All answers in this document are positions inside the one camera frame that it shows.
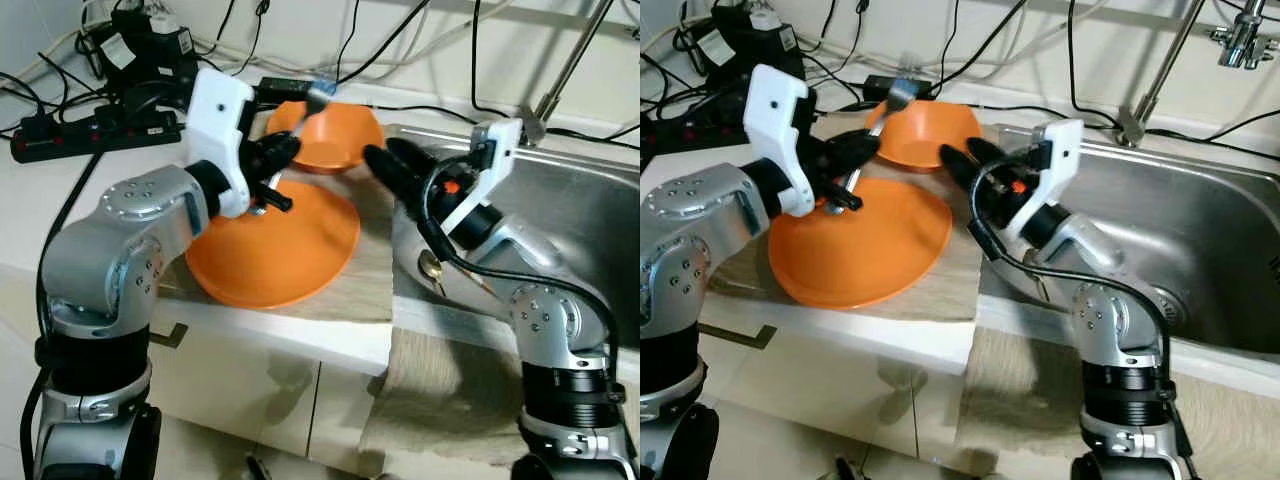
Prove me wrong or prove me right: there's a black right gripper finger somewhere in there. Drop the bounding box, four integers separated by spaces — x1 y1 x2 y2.
963 138 1019 181
386 138 446 183
362 146 433 211
938 145 1009 209

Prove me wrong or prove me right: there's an orange plastic plate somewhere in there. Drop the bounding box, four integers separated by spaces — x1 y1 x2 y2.
185 178 361 309
768 178 953 309

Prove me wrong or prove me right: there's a silver metal spoon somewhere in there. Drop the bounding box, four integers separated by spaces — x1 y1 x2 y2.
416 248 448 297

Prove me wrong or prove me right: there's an orange plastic bowl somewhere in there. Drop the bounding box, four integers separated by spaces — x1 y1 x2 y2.
865 100 984 173
265 100 386 176

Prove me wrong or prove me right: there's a beige cloth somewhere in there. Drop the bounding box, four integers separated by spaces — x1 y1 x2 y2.
955 325 1280 476
700 105 986 326
158 105 399 326

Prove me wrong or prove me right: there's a stainless steel sink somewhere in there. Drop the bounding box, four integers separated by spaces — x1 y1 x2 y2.
385 123 641 346
978 125 1280 356

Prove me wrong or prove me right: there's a black power strip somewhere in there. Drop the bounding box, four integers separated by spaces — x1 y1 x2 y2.
10 105 183 164
640 110 751 161

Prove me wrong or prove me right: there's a black device with white label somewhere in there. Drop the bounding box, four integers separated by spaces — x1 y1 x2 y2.
690 5 801 91
95 5 199 101

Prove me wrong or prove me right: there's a round sink drain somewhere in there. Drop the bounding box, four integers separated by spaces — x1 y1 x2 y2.
1140 285 1196 336

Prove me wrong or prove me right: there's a metal faucet pipe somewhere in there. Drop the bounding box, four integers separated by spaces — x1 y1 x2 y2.
1118 0 1206 149
520 0 616 146

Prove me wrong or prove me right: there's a white cabinet door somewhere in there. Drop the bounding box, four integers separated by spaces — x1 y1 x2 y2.
900 362 976 473
150 335 323 456
308 360 389 473
700 335 916 461

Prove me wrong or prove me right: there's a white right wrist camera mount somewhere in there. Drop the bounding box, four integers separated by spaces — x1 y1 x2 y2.
1005 118 1086 241
440 118 524 239

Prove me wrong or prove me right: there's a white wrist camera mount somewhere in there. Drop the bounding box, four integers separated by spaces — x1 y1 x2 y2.
745 63 813 216
185 68 257 219
440 118 524 239
1005 118 1086 241

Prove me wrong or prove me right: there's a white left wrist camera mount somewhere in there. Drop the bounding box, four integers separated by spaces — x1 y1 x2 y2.
745 63 813 216
185 68 257 219

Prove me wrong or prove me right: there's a thin black cable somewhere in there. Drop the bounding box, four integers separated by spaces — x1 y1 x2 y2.
466 0 641 149
1066 0 1280 151

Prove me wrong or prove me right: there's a chrome wall tap valve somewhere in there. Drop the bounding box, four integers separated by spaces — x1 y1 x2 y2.
1210 0 1280 71

